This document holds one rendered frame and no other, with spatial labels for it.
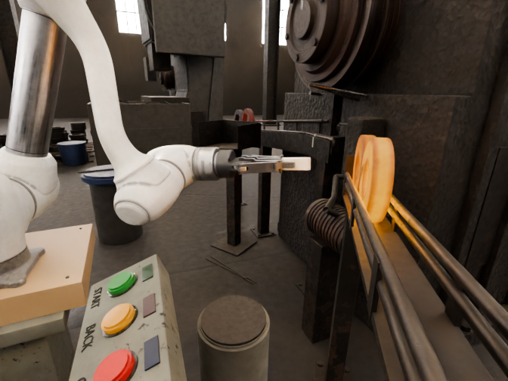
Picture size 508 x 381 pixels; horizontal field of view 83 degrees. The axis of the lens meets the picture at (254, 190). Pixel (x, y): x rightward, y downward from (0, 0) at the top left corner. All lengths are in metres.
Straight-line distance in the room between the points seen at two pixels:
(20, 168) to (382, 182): 0.92
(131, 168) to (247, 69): 11.14
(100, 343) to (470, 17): 1.03
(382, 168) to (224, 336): 0.36
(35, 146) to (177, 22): 2.84
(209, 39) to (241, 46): 7.98
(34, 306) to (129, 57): 10.41
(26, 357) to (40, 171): 0.50
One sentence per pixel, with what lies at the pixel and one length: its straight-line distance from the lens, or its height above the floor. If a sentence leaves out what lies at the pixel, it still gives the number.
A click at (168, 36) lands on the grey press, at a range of 3.63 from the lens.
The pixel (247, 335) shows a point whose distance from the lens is 0.49.
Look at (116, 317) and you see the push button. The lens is 0.42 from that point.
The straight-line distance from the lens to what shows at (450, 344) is 0.31.
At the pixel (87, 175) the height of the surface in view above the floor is 0.43.
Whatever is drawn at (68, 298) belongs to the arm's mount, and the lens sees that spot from 0.89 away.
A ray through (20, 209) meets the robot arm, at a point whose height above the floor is 0.58.
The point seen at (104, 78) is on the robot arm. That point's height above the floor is 0.90.
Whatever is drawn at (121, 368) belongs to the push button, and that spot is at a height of 0.61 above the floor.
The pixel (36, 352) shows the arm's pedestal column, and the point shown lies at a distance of 1.03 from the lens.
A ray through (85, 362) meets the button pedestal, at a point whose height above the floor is 0.59.
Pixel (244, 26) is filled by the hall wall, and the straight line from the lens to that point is 11.86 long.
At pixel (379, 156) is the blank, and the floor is 0.78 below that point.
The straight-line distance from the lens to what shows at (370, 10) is 1.04.
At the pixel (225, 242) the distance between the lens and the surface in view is 1.78.
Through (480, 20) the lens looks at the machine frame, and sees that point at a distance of 0.99.
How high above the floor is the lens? 0.87
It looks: 19 degrees down
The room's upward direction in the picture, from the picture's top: 1 degrees clockwise
